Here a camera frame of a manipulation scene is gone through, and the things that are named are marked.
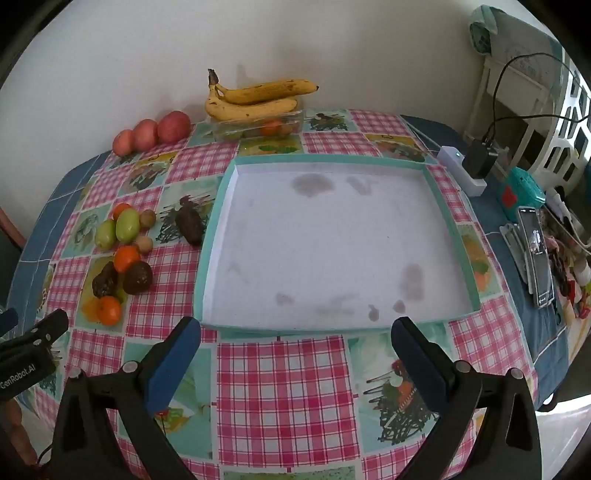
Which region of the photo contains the pink checked tablecloth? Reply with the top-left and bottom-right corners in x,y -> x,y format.
39,108 -> 539,480

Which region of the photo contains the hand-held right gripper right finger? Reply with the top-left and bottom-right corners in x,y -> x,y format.
390,316 -> 542,480

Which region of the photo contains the teal box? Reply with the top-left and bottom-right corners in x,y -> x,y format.
498,167 -> 547,221

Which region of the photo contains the yellow spotted banana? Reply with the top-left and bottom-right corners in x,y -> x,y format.
213,78 -> 320,105

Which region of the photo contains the person's left hand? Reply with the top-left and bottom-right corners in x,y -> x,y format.
0,401 -> 38,466

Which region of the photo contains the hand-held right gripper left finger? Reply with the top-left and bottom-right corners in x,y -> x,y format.
52,316 -> 202,480

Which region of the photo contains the black cable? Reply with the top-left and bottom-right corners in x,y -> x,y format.
482,52 -> 591,144

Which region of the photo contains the bunch of yellow bananas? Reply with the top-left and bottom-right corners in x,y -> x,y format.
205,69 -> 298,121

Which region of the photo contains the teal patterned cloth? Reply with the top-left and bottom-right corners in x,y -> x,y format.
468,4 -> 564,93

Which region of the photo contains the black power adapter with cable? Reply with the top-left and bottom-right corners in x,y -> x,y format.
463,46 -> 568,176

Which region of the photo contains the pile of assorted trinkets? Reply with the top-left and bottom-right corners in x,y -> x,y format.
542,185 -> 591,324

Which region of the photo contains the white phone stand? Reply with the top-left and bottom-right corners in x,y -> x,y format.
499,222 -> 536,294

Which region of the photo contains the clear plastic container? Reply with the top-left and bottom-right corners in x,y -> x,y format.
210,107 -> 305,143

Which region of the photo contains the white power strip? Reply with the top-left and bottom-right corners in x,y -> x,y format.
438,145 -> 488,198

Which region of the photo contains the white tray with teal rim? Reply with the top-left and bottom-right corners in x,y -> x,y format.
193,154 -> 482,332

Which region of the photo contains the red apple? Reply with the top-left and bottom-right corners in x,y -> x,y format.
133,119 -> 160,152
112,130 -> 136,158
157,111 -> 192,144

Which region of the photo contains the green mango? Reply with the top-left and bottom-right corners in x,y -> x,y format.
115,208 -> 140,244
95,220 -> 117,247

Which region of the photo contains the smartphone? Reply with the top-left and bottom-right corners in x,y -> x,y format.
516,206 -> 555,309

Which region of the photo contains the black charger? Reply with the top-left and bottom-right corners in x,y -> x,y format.
463,136 -> 502,180

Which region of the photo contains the dark wrinkled avocado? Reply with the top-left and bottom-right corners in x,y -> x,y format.
175,203 -> 205,246
122,261 -> 153,296
92,261 -> 120,298

